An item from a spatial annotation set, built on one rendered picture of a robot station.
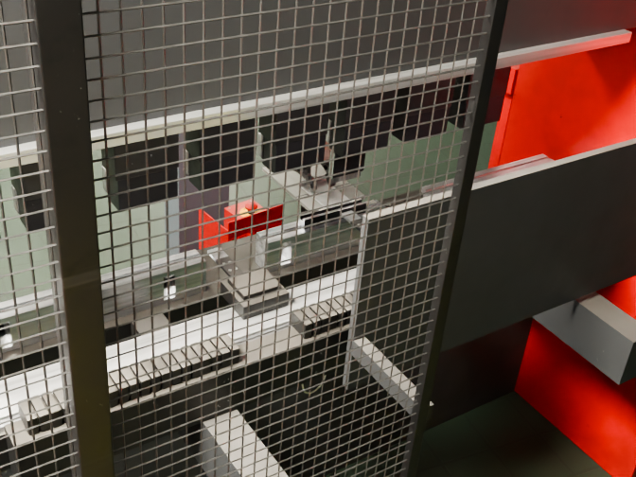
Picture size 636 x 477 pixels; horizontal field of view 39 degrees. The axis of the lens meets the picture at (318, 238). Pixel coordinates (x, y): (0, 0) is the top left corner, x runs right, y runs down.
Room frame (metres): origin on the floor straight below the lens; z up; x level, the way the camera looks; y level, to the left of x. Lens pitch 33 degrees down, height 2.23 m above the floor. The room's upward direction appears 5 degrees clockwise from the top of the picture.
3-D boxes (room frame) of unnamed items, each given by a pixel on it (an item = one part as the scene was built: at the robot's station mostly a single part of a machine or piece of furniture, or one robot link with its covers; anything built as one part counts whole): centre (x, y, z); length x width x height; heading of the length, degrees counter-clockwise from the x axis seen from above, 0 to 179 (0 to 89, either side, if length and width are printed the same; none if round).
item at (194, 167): (1.85, 0.25, 1.26); 0.15 x 0.09 x 0.17; 126
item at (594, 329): (2.02, -0.65, 0.81); 0.64 x 0.08 x 0.14; 36
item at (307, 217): (2.05, -0.03, 0.98); 0.20 x 0.03 x 0.03; 126
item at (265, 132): (1.97, 0.09, 1.26); 0.15 x 0.09 x 0.17; 126
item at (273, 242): (2.04, -0.01, 0.92); 0.39 x 0.06 x 0.10; 126
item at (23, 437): (1.44, 0.12, 0.94); 1.02 x 0.06 x 0.12; 126
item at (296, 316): (1.62, -0.12, 1.02); 0.37 x 0.06 x 0.04; 126
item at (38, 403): (1.29, 0.33, 1.02); 0.44 x 0.06 x 0.04; 126
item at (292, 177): (2.19, 0.03, 1.00); 0.26 x 0.18 x 0.01; 36
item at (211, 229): (2.31, 0.24, 0.75); 0.20 x 0.16 x 0.18; 132
